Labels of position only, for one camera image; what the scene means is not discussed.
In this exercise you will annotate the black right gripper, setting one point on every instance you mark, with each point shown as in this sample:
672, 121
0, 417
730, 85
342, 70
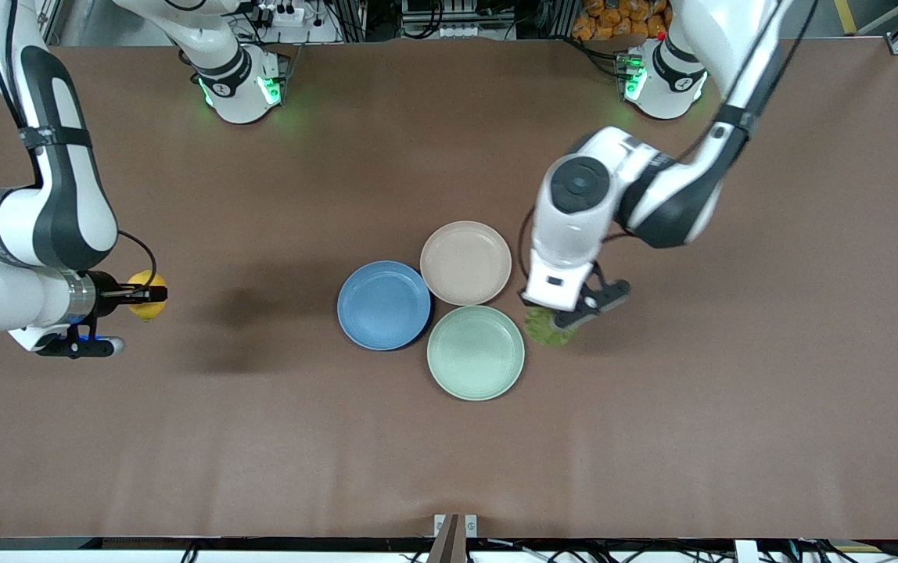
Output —
107, 295

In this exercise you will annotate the yellow lemon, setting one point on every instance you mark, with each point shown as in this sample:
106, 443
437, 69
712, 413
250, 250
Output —
144, 312

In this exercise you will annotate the green lettuce leaf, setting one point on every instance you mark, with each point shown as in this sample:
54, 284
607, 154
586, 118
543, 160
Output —
544, 332

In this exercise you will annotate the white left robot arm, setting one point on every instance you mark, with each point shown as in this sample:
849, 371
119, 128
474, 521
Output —
574, 234

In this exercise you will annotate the pale green round plate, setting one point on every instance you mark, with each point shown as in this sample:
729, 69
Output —
475, 352

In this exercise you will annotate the beige round plate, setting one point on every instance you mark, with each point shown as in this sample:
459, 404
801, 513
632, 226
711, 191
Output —
465, 262

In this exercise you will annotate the blue round plate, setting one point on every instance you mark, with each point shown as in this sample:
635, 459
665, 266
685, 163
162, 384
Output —
384, 305

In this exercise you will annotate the pile of orange fruits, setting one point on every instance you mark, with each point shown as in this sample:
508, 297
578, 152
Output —
613, 19

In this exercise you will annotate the white power strip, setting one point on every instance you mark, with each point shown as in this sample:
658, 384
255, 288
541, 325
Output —
286, 14

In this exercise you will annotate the metal mounting bracket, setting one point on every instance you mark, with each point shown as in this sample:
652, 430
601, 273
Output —
455, 532

